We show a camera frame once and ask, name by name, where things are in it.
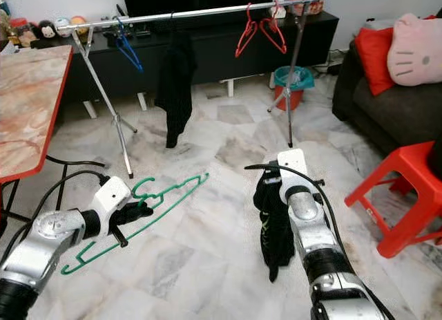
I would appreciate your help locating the blue plastic hanger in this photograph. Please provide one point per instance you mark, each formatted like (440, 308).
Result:
(130, 50)

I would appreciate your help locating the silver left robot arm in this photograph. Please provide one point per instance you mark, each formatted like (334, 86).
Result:
(48, 247)

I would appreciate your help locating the red cushion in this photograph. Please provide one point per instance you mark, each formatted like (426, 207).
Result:
(373, 57)

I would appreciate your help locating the red plastic stool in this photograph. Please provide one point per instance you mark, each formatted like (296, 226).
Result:
(400, 171)

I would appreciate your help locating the black red round plush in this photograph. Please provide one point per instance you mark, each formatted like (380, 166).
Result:
(46, 30)

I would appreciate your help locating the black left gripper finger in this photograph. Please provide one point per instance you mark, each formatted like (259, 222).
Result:
(121, 237)

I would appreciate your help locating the pink cat face cushion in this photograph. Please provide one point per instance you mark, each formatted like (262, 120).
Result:
(418, 54)

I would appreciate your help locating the orange bin teal liner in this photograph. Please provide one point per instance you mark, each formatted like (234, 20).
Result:
(292, 77)

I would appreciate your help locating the pink white tissue box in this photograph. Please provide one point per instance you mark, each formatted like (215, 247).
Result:
(274, 11)

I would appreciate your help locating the silver metal clothes rack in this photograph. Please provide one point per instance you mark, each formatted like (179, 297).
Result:
(200, 12)

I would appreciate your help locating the gold blue trophy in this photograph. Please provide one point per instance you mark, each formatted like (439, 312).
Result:
(5, 9)

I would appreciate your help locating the white blue round plush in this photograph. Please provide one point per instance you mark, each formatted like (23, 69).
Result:
(63, 27)

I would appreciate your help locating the black TV console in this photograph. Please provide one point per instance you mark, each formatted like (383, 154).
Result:
(221, 57)

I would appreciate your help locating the red lidded glass jar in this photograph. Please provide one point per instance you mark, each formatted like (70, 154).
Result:
(22, 32)

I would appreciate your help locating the yellow red round plush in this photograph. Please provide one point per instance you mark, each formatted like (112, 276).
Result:
(78, 25)

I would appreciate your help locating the green plastic hanger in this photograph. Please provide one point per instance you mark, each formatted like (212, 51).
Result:
(141, 191)

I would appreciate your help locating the dark grey fabric sofa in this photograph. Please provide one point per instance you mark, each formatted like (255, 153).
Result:
(387, 113)

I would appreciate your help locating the black shirt green print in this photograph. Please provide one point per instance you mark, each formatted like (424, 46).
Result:
(273, 230)

